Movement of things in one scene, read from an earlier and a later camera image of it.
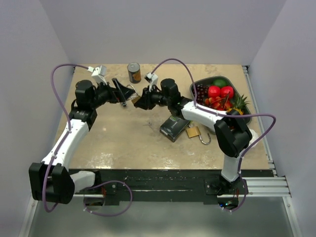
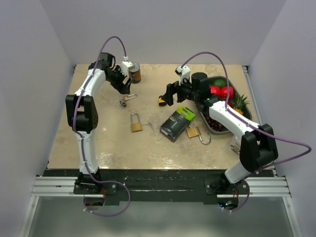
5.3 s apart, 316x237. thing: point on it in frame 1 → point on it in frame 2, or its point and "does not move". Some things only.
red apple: [214, 91] does not move
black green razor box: [172, 127] does not move
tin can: [134, 72] does not move
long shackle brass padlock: [136, 98] → [136, 127]
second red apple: [226, 92] does not move
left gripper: [125, 92] → [125, 89]
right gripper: [145, 101] → [171, 89]
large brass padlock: [194, 131] does not move
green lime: [220, 83] does not move
